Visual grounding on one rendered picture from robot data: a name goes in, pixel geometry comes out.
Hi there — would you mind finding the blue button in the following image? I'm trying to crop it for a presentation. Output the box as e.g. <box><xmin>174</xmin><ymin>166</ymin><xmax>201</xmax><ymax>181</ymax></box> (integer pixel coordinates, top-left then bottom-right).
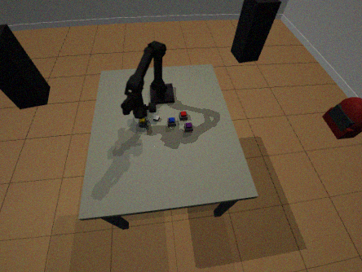
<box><xmin>168</xmin><ymin>117</ymin><xmax>176</xmax><ymax>126</ymax></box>

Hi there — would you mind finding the purple button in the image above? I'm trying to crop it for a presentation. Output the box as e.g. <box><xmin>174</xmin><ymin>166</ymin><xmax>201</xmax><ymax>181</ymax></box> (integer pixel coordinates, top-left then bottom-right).
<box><xmin>184</xmin><ymin>122</ymin><xmax>193</xmax><ymax>132</ymax></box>

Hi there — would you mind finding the red button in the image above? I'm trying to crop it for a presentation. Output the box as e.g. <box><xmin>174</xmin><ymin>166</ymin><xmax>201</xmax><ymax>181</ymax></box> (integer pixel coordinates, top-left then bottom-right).
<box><xmin>179</xmin><ymin>112</ymin><xmax>188</xmax><ymax>120</ymax></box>

